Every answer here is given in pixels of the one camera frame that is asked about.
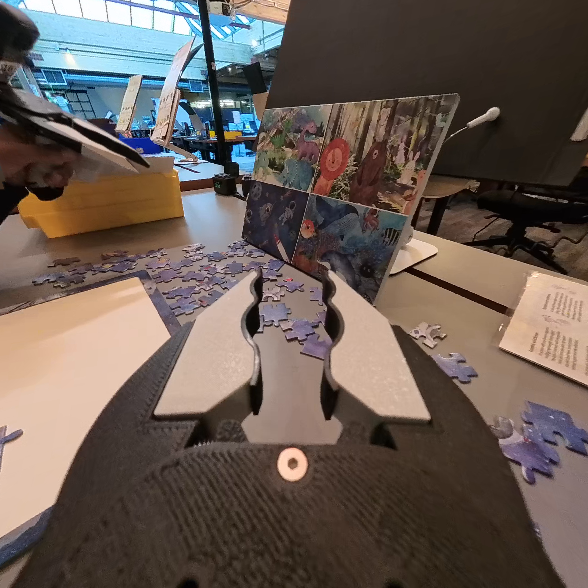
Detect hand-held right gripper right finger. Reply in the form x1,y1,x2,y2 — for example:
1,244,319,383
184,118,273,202
321,270,432,424

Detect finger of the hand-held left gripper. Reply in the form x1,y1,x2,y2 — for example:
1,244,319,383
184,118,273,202
76,146,140,174
50,119,151,169

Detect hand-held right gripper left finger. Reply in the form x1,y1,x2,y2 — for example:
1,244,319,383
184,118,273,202
154,270,263,421

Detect puzzle pieces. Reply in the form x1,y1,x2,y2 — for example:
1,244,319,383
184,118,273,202
31,241,588,485

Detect space puzzle frame tray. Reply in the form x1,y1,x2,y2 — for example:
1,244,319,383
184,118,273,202
0,269,184,566

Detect person's left forearm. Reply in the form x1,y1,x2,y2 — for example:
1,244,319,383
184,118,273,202
0,181,26,226

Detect person's left hand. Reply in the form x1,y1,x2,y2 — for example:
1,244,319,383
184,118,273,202
0,134,78,201

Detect yellow plastic bin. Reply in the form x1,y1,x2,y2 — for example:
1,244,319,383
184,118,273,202
17,156,185,239

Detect wooden tilted stand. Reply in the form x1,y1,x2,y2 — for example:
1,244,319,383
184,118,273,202
151,36,205,164
114,75,144,135

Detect white flat stand base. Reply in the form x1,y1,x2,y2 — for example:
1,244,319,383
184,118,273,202
388,238,439,276

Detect black pole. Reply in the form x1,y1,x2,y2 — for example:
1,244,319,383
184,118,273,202
197,0,242,177

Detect printed paper sheet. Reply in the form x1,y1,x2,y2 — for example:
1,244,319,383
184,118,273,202
498,270,588,387

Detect four-picture puzzle reference board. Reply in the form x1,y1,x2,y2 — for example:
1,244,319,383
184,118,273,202
241,93,461,306

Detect brown wooden seat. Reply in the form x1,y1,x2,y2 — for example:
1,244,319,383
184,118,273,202
420,177,481,237

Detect black office chair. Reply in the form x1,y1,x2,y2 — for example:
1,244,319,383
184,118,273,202
462,184,588,274

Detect white gooseneck microphone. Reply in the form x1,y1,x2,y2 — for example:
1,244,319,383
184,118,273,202
448,107,501,138

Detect black partition panel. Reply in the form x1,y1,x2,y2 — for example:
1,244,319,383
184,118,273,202
266,0,588,188

